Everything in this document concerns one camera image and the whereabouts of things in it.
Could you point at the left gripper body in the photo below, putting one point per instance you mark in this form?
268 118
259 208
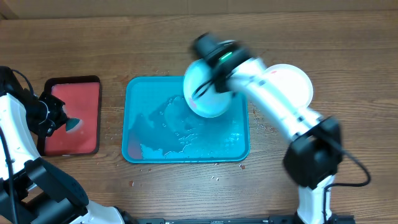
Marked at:
46 116

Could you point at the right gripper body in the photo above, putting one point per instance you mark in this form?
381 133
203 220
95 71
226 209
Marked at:
219 89

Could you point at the dark green sponge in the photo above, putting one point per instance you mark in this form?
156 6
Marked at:
72 124

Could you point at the light blue plate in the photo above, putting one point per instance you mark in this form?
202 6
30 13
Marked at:
200 94

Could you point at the white plate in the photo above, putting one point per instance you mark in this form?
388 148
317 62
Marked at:
293 82

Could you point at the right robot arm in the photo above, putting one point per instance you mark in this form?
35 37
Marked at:
283 94

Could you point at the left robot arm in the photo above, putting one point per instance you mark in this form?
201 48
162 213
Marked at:
32 189

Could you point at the red tray with dark rim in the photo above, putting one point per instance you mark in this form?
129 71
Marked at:
82 98

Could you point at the teal plastic tray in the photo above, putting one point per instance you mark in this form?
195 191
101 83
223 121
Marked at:
160 128

